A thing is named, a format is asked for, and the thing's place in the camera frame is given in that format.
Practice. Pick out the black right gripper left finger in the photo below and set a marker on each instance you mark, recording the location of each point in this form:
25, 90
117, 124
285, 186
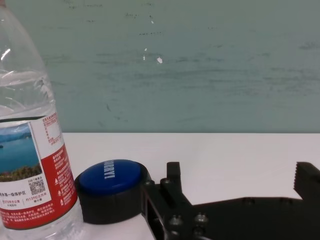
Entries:
172, 190

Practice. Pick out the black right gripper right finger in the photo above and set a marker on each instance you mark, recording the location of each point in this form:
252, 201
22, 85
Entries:
308, 182

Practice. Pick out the blue push button black base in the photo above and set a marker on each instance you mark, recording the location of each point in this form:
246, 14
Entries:
107, 180

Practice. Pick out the clear water bottle red cap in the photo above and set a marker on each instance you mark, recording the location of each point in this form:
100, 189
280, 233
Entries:
22, 160

